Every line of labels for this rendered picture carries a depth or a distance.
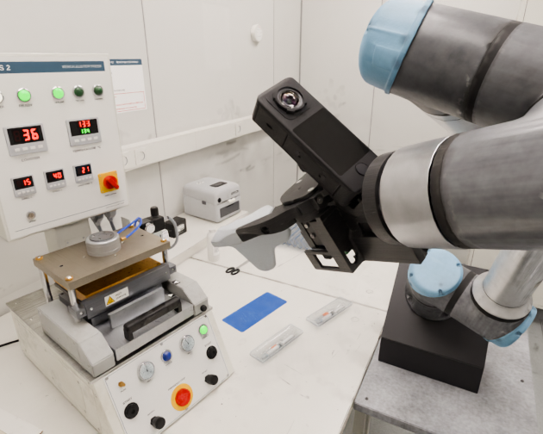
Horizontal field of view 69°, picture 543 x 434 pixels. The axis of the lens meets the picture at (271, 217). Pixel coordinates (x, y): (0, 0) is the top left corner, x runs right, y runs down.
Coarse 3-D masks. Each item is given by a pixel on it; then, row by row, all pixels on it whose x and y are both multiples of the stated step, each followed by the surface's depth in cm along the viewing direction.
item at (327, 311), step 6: (336, 300) 138; (342, 300) 138; (324, 306) 135; (330, 306) 135; (336, 306) 135; (342, 306) 135; (318, 312) 132; (324, 312) 132; (330, 312) 132; (336, 312) 132; (312, 318) 129; (318, 318) 129; (324, 318) 129; (318, 324) 126
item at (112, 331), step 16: (160, 288) 101; (128, 304) 95; (144, 304) 98; (112, 320) 92; (128, 320) 96; (160, 320) 96; (176, 320) 98; (112, 336) 90; (144, 336) 91; (128, 352) 89
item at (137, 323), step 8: (176, 296) 98; (160, 304) 95; (168, 304) 95; (176, 304) 97; (152, 312) 92; (160, 312) 94; (168, 312) 96; (136, 320) 89; (144, 320) 90; (152, 320) 92; (128, 328) 87; (136, 328) 89; (128, 336) 88
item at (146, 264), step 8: (136, 264) 103; (144, 264) 103; (152, 264) 103; (120, 272) 99; (128, 272) 99; (136, 272) 99; (96, 280) 96; (104, 280) 96; (112, 280) 96; (120, 280) 96; (64, 288) 98; (80, 288) 92; (88, 288) 92; (96, 288) 92; (104, 288) 93; (80, 296) 92; (88, 296) 90
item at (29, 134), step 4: (24, 128) 90; (28, 128) 91; (32, 128) 92; (36, 128) 92; (12, 132) 89; (16, 132) 89; (20, 132) 90; (24, 132) 91; (28, 132) 91; (32, 132) 92; (36, 132) 92; (16, 136) 90; (20, 136) 90; (24, 136) 91; (28, 136) 91; (32, 136) 92; (36, 136) 93; (16, 140) 90; (20, 140) 90; (24, 140) 91; (28, 140) 92; (32, 140) 92
